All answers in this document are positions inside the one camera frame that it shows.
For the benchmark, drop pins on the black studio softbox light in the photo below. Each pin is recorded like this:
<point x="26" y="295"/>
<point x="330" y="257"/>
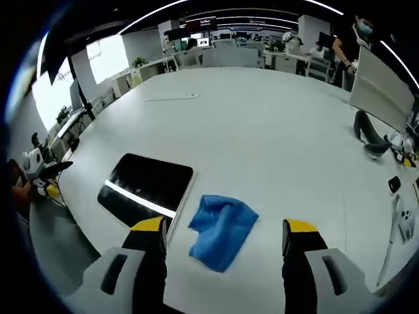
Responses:
<point x="60" y="49"/>

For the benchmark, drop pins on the white smartphone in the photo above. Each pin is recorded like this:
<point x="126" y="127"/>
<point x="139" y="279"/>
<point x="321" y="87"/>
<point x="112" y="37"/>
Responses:
<point x="404" y="224"/>

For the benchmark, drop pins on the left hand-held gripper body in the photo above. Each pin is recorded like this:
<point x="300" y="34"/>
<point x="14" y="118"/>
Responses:
<point x="32" y="163"/>

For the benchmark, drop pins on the black monitor stand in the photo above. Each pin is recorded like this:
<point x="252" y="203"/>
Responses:
<point x="370" y="134"/>

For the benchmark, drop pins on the black tablet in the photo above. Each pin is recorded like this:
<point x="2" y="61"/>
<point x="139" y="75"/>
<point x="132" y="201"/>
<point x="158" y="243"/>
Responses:
<point x="147" y="188"/>

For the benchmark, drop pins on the small white device black screen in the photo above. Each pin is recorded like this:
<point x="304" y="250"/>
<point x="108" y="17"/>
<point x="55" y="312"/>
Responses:
<point x="394" y="185"/>

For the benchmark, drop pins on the blue cleaning cloth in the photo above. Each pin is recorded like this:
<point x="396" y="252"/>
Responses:
<point x="222" y="229"/>

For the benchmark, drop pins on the yellow black tool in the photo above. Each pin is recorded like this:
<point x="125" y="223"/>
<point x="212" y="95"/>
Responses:
<point x="409" y="162"/>

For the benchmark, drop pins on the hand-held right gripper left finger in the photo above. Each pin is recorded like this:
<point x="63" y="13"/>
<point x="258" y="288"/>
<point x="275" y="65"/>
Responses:
<point x="149" y="261"/>

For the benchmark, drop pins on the green potted plant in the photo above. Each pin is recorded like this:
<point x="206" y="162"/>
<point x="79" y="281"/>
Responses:
<point x="139" y="62"/>

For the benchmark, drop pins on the beige monitor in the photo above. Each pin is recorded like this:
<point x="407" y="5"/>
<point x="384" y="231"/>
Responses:
<point x="381" y="85"/>

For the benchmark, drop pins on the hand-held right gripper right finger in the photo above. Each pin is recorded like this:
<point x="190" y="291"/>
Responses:
<point x="304" y="261"/>

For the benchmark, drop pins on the person's left hand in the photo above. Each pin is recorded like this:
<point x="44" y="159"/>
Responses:
<point x="20" y="186"/>

